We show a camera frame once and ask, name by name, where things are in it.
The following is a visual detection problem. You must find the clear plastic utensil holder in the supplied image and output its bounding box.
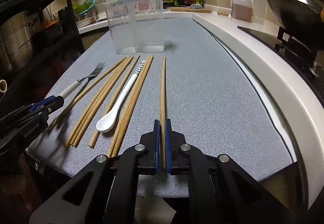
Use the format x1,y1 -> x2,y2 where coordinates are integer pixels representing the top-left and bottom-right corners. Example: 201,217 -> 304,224
104,0 -> 165,54

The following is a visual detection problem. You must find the wooden chopstick single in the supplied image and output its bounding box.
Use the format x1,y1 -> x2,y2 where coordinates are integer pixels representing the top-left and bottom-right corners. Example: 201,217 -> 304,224
88,55 -> 140,148

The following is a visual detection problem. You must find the green colander bowl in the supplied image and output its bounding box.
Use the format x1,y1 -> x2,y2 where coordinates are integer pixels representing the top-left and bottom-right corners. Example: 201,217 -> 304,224
72,0 -> 95,16

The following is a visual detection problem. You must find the black wok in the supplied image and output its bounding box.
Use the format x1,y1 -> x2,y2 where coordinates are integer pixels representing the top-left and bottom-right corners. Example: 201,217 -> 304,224
267,0 -> 323,50

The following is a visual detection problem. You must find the grey textured table mat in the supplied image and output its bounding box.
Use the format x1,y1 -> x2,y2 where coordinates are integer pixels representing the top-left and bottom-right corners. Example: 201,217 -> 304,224
27,18 -> 296,198

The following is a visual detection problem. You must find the oil jug with yellow cap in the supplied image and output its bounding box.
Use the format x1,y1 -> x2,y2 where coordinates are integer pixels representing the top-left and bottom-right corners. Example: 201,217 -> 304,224
231,0 -> 253,22

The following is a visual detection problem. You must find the large steel stock pot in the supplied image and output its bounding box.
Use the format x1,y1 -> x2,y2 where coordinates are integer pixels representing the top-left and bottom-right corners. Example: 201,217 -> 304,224
1,11 -> 32,72

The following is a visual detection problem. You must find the wooden chopstick crossing fork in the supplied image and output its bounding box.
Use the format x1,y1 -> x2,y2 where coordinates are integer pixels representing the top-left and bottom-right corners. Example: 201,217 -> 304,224
48,57 -> 126,130

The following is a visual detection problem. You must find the round wooden cutting board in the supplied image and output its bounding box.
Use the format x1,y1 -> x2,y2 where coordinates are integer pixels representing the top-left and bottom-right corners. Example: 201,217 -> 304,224
167,7 -> 212,13

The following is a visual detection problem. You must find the white ceramic spoon striped handle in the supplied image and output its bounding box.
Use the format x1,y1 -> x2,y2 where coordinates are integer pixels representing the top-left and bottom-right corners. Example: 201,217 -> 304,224
96,60 -> 146,133

